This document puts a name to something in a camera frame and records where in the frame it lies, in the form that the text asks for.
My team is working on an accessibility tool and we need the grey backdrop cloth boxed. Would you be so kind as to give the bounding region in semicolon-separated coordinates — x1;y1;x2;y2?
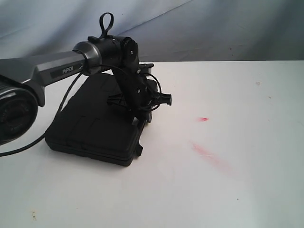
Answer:
0;0;304;61

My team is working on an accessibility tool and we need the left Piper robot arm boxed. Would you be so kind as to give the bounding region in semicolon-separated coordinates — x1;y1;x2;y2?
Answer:
0;25;172;144

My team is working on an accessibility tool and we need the black plastic tool case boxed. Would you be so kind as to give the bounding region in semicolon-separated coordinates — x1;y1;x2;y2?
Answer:
45;73;146;166

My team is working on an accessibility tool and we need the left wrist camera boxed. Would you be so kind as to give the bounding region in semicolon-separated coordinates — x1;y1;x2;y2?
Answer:
139;63;154;74

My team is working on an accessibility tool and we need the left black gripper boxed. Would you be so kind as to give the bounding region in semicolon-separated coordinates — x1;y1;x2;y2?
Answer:
107;68;171;126

